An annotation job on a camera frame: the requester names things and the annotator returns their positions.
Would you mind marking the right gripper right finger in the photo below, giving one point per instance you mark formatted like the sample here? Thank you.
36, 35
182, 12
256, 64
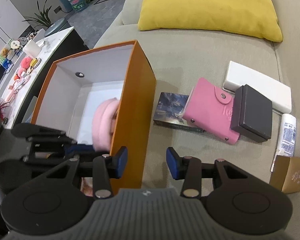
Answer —
189, 170

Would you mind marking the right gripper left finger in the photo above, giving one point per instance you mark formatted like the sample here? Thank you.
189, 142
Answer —
106, 167

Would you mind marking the dark illustrated card box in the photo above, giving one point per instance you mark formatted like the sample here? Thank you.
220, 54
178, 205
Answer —
169, 112

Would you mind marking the pink card wallet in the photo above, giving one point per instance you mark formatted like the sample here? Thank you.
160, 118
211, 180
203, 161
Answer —
210, 108

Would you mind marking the gold small box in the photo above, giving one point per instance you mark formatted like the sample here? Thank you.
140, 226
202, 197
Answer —
286, 174

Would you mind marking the white tube bottle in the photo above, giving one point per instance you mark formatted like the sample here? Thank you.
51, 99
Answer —
286, 139

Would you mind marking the white long box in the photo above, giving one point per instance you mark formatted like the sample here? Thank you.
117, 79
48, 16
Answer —
238, 75

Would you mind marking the orange white storage box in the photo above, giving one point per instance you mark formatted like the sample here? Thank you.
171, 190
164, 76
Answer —
102, 97

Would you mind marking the pink fluffy toy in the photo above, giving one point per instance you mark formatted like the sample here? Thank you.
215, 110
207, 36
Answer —
25, 62

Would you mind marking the white marble coffee table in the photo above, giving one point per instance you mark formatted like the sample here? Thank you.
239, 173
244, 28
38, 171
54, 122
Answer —
17, 95

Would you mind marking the white cup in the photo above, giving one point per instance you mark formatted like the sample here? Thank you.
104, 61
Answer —
32, 49

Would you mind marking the grey round stool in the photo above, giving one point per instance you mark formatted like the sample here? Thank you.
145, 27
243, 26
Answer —
57, 26

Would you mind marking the potted green plant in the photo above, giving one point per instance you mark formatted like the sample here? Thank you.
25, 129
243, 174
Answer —
41, 18

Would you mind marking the water jug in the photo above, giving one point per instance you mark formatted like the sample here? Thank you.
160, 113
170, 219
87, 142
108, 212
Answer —
78, 5

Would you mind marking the yellow pillow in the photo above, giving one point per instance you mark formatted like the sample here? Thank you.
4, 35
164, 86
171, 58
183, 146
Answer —
256, 18

